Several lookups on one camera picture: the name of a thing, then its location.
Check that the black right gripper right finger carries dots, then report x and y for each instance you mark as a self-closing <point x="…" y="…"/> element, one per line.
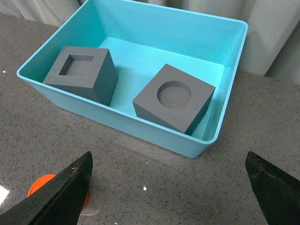
<point x="277" y="192"/>

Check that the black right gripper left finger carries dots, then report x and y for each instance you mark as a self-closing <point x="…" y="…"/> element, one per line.
<point x="59" y="201"/>

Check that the orange cylinder part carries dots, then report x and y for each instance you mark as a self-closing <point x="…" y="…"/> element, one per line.
<point x="39" y="183"/>

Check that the gray block with square hole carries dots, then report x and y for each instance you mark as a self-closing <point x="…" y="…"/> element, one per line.
<point x="86" y="72"/>

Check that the gray block with round hole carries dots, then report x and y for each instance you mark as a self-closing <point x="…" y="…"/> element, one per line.
<point x="174" y="99"/>

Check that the light blue plastic box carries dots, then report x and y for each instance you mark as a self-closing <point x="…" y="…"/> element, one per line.
<point x="142" y="38"/>

